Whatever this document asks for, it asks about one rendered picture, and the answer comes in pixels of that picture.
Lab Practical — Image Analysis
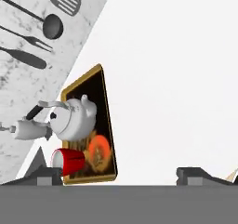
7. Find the white coffee pot black handle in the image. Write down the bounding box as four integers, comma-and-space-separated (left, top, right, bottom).
0, 104, 54, 141

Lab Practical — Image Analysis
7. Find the dark serving fork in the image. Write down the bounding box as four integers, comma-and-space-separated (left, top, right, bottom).
0, 24, 54, 53

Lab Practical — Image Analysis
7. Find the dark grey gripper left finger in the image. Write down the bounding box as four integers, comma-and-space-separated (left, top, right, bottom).
1, 166, 64, 187

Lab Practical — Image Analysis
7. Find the white kettle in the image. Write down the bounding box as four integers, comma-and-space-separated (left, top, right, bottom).
37, 94, 98, 142

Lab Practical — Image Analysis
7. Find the beige object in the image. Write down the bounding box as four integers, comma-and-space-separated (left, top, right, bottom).
225, 167, 238, 183

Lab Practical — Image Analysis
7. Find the red cup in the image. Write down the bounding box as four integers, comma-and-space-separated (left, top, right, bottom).
49, 147, 86, 177

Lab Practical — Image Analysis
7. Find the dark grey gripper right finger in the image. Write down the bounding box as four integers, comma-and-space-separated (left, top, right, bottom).
176, 166, 238, 187

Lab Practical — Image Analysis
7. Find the black tray with gold rim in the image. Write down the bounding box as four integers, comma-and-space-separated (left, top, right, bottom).
60, 63, 119, 186

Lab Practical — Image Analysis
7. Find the dark hanging spoon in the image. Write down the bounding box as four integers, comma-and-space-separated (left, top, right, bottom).
0, 46, 48, 71

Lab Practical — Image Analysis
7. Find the dark ladle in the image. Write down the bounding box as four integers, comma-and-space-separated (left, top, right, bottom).
0, 0, 65, 41

